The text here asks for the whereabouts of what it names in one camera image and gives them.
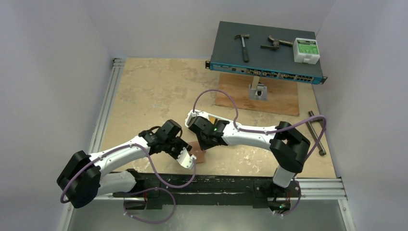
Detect tan leather card holder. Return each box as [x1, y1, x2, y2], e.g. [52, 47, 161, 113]
[188, 141, 205, 164]

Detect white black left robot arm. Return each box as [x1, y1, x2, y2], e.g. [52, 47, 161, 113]
[57, 119, 196, 208]

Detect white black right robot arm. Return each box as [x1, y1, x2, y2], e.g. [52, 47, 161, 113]
[185, 115, 310, 196]

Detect gold magnetic stripe card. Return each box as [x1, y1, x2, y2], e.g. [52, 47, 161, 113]
[209, 116, 218, 124]

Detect white plastic basket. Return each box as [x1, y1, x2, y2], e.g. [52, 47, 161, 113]
[197, 111, 222, 120]

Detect plywood board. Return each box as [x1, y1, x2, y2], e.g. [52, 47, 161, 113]
[215, 73, 300, 116]

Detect small hammer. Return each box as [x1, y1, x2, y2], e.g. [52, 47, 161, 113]
[234, 34, 250, 63]

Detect white green electrical box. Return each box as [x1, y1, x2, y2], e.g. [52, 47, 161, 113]
[293, 38, 320, 64]

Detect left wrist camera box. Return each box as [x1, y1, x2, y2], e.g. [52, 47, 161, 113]
[176, 148, 197, 170]

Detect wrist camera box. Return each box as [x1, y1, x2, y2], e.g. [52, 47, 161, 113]
[176, 148, 197, 170]
[184, 110, 201, 127]

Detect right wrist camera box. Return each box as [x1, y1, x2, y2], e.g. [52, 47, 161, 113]
[184, 110, 201, 127]

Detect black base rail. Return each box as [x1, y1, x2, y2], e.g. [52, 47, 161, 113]
[113, 171, 301, 212]

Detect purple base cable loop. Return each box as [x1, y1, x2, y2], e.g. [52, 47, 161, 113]
[123, 183, 179, 224]

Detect grey metal stand bracket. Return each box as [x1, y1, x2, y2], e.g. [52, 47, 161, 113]
[248, 76, 268, 101]

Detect metal crank handle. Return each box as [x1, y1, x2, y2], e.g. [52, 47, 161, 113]
[306, 117, 327, 156]

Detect aluminium frame rails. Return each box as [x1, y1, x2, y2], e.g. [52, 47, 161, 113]
[59, 58, 356, 231]

